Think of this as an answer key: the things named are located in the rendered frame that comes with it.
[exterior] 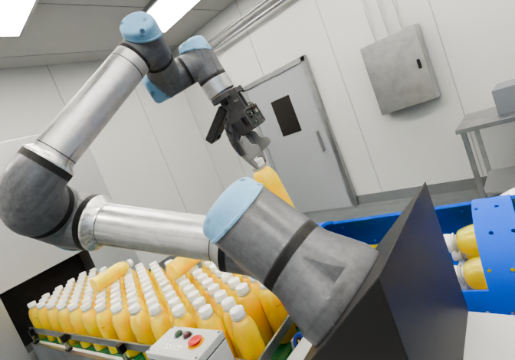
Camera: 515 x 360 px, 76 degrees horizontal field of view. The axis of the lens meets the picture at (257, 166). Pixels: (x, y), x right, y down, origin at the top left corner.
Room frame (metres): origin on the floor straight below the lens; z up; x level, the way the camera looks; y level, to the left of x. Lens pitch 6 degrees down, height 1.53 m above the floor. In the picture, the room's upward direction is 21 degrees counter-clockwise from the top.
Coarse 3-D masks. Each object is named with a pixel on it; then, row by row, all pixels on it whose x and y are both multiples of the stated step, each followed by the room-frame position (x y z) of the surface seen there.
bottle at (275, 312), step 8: (264, 288) 0.94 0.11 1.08; (264, 296) 0.93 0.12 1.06; (272, 296) 0.93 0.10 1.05; (264, 304) 0.93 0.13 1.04; (272, 304) 0.92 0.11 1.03; (280, 304) 0.93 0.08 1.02; (264, 312) 0.95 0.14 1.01; (272, 312) 0.92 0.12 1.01; (280, 312) 0.92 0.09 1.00; (272, 320) 0.93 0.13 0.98; (280, 320) 0.92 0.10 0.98; (272, 328) 0.94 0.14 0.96; (288, 336) 0.92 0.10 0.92
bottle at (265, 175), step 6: (264, 168) 0.88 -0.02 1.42; (270, 168) 0.88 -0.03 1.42; (258, 174) 0.87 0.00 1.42; (264, 174) 0.87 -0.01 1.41; (270, 174) 0.87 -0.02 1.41; (276, 174) 0.88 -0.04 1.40; (258, 180) 0.87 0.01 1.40; (264, 180) 0.86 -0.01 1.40; (270, 180) 0.86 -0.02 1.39; (276, 180) 0.87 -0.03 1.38; (264, 186) 0.86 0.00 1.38; (270, 186) 0.86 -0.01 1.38; (276, 186) 0.87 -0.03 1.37; (282, 186) 0.88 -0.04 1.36; (276, 192) 0.87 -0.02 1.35; (282, 192) 0.87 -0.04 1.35; (282, 198) 0.87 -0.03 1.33; (288, 198) 0.88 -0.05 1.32
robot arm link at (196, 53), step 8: (192, 40) 0.83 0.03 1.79; (200, 40) 0.83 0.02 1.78; (184, 48) 0.83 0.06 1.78; (192, 48) 0.82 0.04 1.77; (200, 48) 0.83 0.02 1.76; (208, 48) 0.84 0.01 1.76; (184, 56) 0.83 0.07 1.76; (192, 56) 0.83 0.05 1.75; (200, 56) 0.83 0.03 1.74; (208, 56) 0.83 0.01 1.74; (192, 64) 0.82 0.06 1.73; (200, 64) 0.83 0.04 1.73; (208, 64) 0.83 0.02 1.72; (216, 64) 0.84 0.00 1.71; (192, 72) 0.83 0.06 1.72; (200, 72) 0.83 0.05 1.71; (208, 72) 0.83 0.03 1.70; (216, 72) 0.83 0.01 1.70; (224, 72) 0.88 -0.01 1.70; (200, 80) 0.84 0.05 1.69; (208, 80) 0.89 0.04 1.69
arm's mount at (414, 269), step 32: (416, 224) 0.39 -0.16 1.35; (384, 256) 0.34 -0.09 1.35; (416, 256) 0.36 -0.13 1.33; (448, 256) 0.46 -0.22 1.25; (384, 288) 0.28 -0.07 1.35; (416, 288) 0.34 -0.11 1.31; (448, 288) 0.42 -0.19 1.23; (352, 320) 0.30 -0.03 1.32; (384, 320) 0.28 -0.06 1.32; (416, 320) 0.31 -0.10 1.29; (448, 320) 0.39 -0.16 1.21; (320, 352) 0.34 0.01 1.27; (352, 352) 0.31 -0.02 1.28; (384, 352) 0.29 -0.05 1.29; (416, 352) 0.29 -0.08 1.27; (448, 352) 0.36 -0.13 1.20
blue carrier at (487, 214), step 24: (384, 216) 0.80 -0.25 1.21; (456, 216) 0.75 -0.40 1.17; (480, 216) 0.59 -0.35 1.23; (504, 216) 0.56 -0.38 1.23; (360, 240) 0.92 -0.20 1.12; (480, 240) 0.55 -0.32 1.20; (504, 240) 0.53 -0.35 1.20; (456, 264) 0.77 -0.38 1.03; (504, 264) 0.51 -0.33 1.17; (504, 288) 0.51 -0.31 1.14; (480, 312) 0.53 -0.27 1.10; (504, 312) 0.51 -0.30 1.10
